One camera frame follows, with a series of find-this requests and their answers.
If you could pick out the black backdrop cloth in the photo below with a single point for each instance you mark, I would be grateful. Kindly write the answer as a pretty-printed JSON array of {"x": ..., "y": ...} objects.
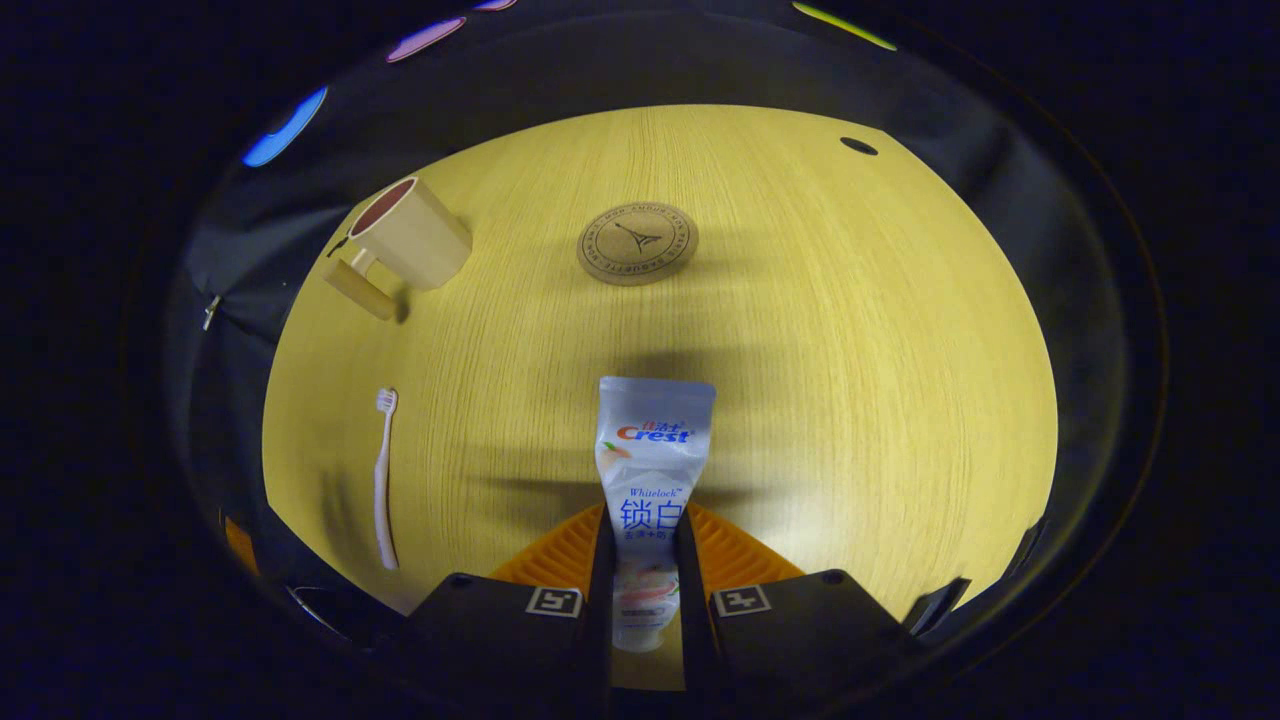
[{"x": 600, "y": 60}]

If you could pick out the small silver clip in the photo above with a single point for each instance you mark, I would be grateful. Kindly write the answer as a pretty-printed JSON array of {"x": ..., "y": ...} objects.
[{"x": 211, "y": 312}]

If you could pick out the white toothbrush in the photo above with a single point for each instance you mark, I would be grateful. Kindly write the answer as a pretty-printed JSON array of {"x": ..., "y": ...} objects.
[{"x": 382, "y": 480}]

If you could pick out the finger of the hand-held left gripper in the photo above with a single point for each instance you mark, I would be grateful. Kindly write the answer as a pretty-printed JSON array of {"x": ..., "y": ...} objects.
[{"x": 241, "y": 546}]

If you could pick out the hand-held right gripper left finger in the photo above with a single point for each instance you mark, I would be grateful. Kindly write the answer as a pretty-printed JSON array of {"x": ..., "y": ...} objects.
[{"x": 600, "y": 600}]

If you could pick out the white toothpaste tube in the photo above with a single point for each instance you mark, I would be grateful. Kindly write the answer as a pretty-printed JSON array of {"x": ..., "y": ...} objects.
[{"x": 655, "y": 440}]

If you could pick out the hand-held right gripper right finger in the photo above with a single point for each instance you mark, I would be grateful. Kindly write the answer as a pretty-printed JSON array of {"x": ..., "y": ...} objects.
[{"x": 687, "y": 600}]

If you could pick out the round brown coaster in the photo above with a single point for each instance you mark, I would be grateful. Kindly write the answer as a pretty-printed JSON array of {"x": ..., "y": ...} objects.
[{"x": 637, "y": 244}]

